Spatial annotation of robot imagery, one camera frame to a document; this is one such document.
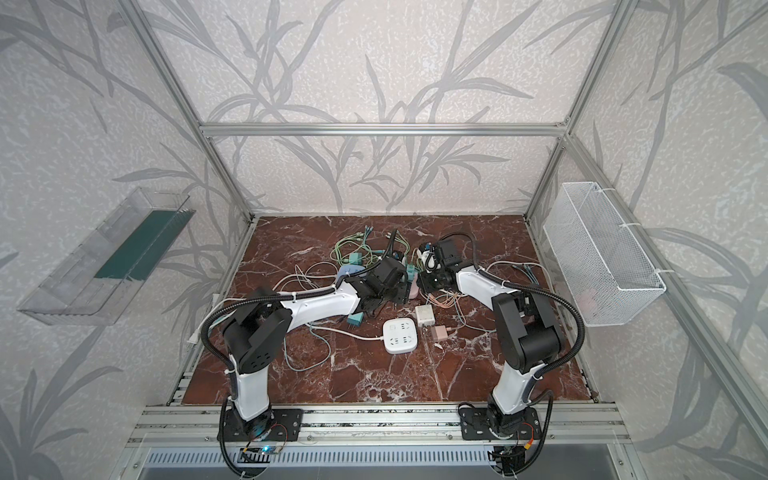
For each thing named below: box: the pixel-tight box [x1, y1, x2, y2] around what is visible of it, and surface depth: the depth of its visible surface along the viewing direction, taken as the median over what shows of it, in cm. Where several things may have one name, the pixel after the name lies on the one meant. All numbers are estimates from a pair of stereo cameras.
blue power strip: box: [336, 265, 366, 283], surface depth 104 cm
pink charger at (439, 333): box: [431, 325, 448, 341], surface depth 89 cm
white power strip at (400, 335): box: [383, 318, 418, 354], surface depth 88 cm
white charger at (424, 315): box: [415, 304, 435, 327], surface depth 93 cm
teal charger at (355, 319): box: [348, 312, 364, 327], surface depth 91 cm
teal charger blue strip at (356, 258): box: [349, 252, 363, 265], surface depth 107 cm
